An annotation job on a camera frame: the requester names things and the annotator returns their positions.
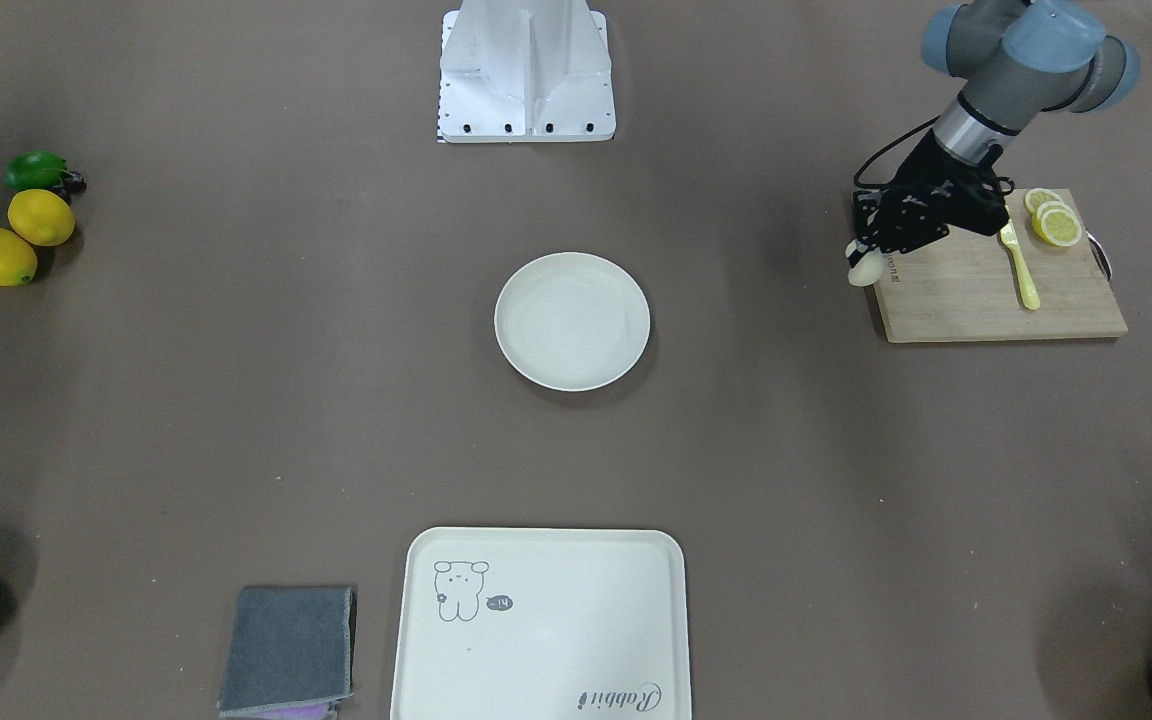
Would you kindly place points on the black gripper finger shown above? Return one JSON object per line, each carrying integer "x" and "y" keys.
{"x": 855, "y": 251}

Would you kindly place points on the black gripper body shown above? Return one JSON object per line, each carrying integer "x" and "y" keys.
{"x": 921, "y": 172}

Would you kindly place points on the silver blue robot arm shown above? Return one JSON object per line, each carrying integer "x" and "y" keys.
{"x": 1016, "y": 59}

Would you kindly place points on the cream rabbit tray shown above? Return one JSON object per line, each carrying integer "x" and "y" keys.
{"x": 540, "y": 623}

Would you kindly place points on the wooden cutting board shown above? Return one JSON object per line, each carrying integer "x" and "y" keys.
{"x": 963, "y": 289}

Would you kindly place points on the lemon slices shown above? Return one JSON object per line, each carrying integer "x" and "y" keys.
{"x": 1053, "y": 218}

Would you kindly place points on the yellow plastic knife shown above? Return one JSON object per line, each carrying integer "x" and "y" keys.
{"x": 1027, "y": 290}

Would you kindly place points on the round cream plate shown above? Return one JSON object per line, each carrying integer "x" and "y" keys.
{"x": 572, "y": 321}

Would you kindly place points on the folded grey cloth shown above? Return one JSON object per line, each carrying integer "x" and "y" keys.
{"x": 290, "y": 653}

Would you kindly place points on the dark cherries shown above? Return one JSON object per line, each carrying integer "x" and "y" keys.
{"x": 71, "y": 184}

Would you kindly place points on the yellow lemon beside lime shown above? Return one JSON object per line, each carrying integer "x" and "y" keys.
{"x": 40, "y": 217}

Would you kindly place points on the green lime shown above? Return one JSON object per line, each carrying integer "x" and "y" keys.
{"x": 35, "y": 170}

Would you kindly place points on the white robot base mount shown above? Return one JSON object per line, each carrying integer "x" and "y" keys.
{"x": 525, "y": 72}

